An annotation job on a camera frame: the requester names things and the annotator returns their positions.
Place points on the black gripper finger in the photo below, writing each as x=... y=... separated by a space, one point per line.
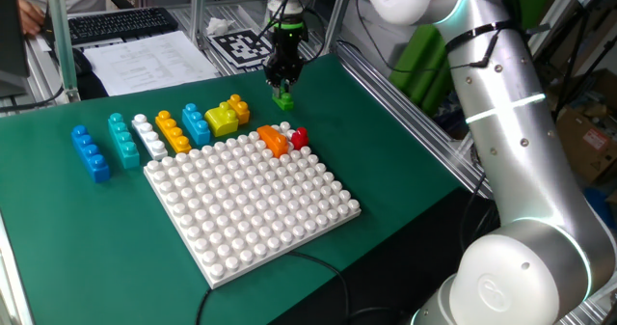
x=290 y=85
x=277 y=89

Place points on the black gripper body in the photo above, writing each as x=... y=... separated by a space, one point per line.
x=285 y=57

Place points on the green two-stud block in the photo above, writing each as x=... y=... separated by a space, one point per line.
x=283 y=102

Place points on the orange curved block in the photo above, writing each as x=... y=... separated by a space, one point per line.
x=274 y=142

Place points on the red single-stud block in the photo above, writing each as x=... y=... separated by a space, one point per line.
x=300 y=139

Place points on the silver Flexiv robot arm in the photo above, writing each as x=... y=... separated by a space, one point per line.
x=520 y=170

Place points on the person's hand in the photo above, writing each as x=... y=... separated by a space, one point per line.
x=30 y=16

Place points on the yellow two-stud block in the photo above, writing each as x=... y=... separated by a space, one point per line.
x=239 y=109

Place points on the black white marker board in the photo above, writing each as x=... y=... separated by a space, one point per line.
x=241 y=47

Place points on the lime yellow large block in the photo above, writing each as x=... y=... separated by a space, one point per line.
x=222 y=121

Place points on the white crumpled tissue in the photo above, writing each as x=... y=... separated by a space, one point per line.
x=219 y=26

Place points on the light blue three-stud block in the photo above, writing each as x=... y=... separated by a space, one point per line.
x=197 y=127

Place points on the yellow four-stud block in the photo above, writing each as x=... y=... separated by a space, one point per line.
x=173 y=133

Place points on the white studded baseplate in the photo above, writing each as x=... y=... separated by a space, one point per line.
x=250 y=204

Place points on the white printed paper sheet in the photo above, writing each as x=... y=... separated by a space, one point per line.
x=149 y=64

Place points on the green cloth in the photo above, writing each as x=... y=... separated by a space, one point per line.
x=424 y=69

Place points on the white four-stud block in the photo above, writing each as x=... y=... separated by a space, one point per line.
x=150 y=138

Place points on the teal four-stud block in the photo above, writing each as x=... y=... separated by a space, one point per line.
x=124 y=144

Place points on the black keyboard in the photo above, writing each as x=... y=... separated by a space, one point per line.
x=115 y=25

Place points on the black computer mouse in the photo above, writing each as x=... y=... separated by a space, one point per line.
x=83 y=64

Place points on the blue four-stud block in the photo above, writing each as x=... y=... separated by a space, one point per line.
x=91 y=156

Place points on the green table mat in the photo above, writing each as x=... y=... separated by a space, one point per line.
x=96 y=248

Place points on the black monitor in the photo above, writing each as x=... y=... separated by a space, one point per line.
x=12 y=35

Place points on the brown cardboard box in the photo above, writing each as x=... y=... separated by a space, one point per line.
x=588 y=144

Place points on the aluminium vertical post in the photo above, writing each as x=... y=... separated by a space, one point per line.
x=197 y=11
x=60 y=35
x=332 y=23

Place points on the aluminium table frame rail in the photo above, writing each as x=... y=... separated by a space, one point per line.
x=9 y=286
x=410 y=122

